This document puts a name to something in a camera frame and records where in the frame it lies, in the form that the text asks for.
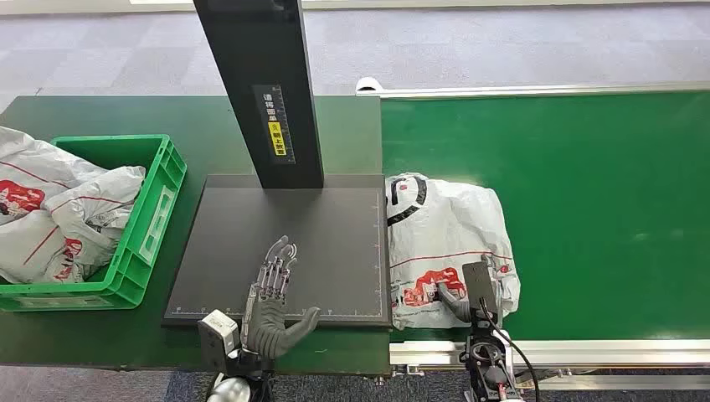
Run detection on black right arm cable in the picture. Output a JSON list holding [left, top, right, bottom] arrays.
[[478, 298, 543, 402]]

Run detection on green plastic crate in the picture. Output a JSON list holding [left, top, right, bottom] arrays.
[[0, 134, 188, 312]]

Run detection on aluminium conveyor frame beam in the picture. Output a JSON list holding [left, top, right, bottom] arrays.
[[516, 374, 710, 393]]

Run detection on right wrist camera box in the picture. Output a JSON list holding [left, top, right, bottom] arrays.
[[461, 260, 501, 323]]

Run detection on white crumpled courier package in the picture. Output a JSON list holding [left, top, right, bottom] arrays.
[[0, 126, 109, 229], [0, 165, 147, 285]]

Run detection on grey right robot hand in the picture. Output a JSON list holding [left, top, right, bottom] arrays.
[[437, 282, 473, 324]]

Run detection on metal conveyor bracket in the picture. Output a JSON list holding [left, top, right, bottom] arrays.
[[390, 363, 426, 380]]

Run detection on white package with red print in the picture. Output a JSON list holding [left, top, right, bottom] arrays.
[[385, 173, 522, 331]]

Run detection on green conveyor belt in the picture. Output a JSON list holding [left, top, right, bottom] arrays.
[[380, 90, 710, 343]]

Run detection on black scanner base plate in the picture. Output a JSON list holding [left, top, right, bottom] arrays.
[[162, 174, 394, 329]]

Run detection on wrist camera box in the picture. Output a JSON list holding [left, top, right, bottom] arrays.
[[198, 309, 240, 373], [461, 260, 501, 323]]

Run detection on black and yellow column label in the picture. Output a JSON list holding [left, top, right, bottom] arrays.
[[252, 84, 296, 165]]

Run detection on black scanner column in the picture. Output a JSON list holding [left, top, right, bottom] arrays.
[[192, 0, 325, 191]]

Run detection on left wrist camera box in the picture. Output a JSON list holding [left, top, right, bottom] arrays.
[[198, 309, 240, 373]]

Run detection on wide aluminium conveyor rail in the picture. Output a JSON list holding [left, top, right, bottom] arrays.
[[388, 338, 710, 370]]

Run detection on thin aluminium conveyor rail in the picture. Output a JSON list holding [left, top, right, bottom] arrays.
[[356, 81, 710, 100]]

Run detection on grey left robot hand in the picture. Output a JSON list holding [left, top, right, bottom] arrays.
[[243, 235, 322, 361]]

